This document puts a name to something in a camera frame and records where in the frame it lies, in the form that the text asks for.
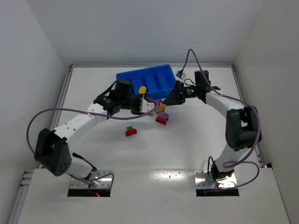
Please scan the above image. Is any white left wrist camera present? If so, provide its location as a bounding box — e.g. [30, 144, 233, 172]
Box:
[139, 98, 155, 113]

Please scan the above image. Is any yellow rounded lego block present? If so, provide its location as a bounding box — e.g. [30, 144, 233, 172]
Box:
[138, 86, 147, 94]

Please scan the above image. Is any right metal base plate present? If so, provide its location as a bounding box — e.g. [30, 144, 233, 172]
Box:
[194, 170, 237, 190]

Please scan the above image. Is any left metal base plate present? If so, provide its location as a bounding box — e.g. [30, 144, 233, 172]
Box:
[69, 170, 114, 190]

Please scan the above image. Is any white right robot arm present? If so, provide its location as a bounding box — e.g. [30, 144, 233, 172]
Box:
[163, 70, 262, 181]

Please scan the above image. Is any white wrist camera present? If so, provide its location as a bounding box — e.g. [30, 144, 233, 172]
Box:
[139, 98, 155, 113]
[176, 70, 186, 81]

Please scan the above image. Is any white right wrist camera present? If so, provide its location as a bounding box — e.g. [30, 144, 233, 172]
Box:
[176, 70, 186, 81]

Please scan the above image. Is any red scalloped lego block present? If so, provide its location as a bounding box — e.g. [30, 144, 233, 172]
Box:
[125, 128, 137, 137]

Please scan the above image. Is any blue divided plastic bin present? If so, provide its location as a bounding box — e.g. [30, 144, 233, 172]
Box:
[116, 64, 176, 99]

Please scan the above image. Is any yellow striped lego block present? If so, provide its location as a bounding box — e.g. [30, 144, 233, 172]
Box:
[156, 105, 166, 114]

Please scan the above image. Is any metal base plate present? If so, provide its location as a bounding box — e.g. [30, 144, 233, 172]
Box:
[69, 170, 114, 190]
[194, 170, 237, 190]

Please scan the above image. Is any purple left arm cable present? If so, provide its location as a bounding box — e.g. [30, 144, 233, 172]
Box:
[26, 98, 162, 182]

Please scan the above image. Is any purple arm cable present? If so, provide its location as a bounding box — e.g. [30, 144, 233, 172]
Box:
[181, 48, 261, 193]
[26, 98, 162, 182]

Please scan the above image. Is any purple rounded lego block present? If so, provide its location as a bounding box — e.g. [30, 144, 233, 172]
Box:
[158, 112, 169, 120]

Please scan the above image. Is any red lego brick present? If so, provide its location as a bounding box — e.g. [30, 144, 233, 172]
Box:
[156, 117, 167, 125]

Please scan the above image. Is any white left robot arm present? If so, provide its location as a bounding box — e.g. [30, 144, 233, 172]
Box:
[34, 79, 156, 182]

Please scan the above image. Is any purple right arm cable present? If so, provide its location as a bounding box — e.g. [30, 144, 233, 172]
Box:
[181, 48, 261, 193]

